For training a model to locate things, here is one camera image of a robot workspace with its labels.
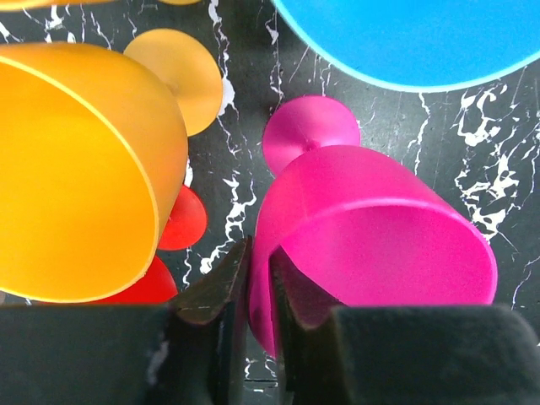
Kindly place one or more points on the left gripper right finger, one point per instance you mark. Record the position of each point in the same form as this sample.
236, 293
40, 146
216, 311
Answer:
331, 353

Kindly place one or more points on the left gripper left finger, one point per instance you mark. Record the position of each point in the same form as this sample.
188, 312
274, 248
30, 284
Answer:
189, 350

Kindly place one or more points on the magenta wine glass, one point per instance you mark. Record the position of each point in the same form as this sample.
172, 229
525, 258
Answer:
358, 223

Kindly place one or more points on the yellow wine glass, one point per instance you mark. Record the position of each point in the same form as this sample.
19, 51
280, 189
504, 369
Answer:
93, 155

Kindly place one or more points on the orange wine glass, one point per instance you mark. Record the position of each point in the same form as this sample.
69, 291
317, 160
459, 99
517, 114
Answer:
188, 70

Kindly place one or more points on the teal wine glass back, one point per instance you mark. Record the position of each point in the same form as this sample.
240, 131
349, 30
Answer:
419, 46

